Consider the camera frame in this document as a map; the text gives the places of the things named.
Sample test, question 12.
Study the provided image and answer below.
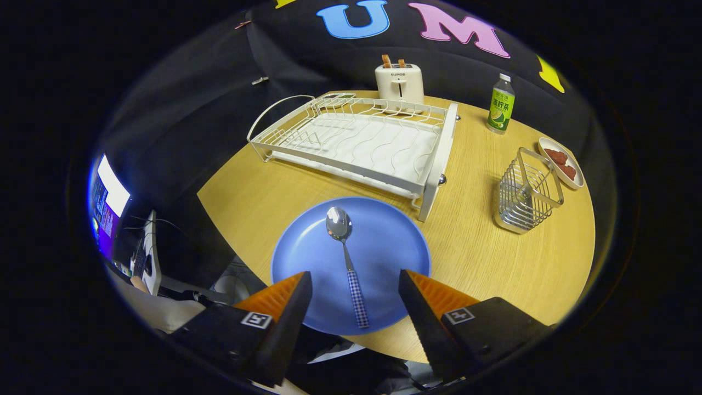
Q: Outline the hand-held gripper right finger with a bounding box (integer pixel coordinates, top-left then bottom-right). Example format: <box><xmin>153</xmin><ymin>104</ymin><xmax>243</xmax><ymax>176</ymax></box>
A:
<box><xmin>398</xmin><ymin>269</ymin><xmax>552</xmax><ymax>385</ymax></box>

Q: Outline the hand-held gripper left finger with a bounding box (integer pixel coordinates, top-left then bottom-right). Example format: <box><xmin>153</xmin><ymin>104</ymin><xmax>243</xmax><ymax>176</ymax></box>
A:
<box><xmin>171</xmin><ymin>270</ymin><xmax>314</xmax><ymax>387</ymax></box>

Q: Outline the blue plate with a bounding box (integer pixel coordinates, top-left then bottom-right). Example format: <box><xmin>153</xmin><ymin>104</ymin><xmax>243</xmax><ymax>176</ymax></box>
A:
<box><xmin>271</xmin><ymin>196</ymin><xmax>432</xmax><ymax>336</ymax></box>

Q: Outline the spoon with checkered handle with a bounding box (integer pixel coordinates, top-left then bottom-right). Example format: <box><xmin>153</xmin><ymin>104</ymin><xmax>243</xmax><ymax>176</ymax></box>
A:
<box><xmin>326</xmin><ymin>206</ymin><xmax>371</xmax><ymax>330</ymax></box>

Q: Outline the metal wire basket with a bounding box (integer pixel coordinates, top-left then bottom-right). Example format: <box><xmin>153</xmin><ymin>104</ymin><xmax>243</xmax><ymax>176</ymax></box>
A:
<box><xmin>494</xmin><ymin>147</ymin><xmax>565</xmax><ymax>235</ymax></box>

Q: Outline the white wire dish rack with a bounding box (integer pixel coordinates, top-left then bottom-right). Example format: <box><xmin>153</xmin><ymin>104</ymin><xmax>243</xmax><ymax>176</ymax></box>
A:
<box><xmin>246</xmin><ymin>92</ymin><xmax>460</xmax><ymax>223</ymax></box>

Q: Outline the small white plate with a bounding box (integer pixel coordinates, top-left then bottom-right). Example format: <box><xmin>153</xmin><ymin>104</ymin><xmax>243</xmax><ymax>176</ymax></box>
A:
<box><xmin>537</xmin><ymin>137</ymin><xmax>586</xmax><ymax>190</ymax></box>

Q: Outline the white keyboard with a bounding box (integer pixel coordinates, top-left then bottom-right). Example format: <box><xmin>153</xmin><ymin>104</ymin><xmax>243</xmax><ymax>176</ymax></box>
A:
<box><xmin>132</xmin><ymin>211</ymin><xmax>163</xmax><ymax>297</ymax></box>

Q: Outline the computer monitor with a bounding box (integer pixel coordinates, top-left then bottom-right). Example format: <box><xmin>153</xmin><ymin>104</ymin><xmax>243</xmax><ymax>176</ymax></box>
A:
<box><xmin>88</xmin><ymin>154</ymin><xmax>132</xmax><ymax>259</ymax></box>

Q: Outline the green label drink bottle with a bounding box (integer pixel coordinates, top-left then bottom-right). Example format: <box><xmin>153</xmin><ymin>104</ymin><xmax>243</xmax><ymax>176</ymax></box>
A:
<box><xmin>486</xmin><ymin>74</ymin><xmax>516</xmax><ymax>135</ymax></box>

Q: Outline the white toaster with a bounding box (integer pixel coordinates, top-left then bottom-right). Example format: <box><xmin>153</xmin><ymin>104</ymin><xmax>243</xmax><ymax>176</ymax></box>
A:
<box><xmin>375</xmin><ymin>63</ymin><xmax>425</xmax><ymax>106</ymax></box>

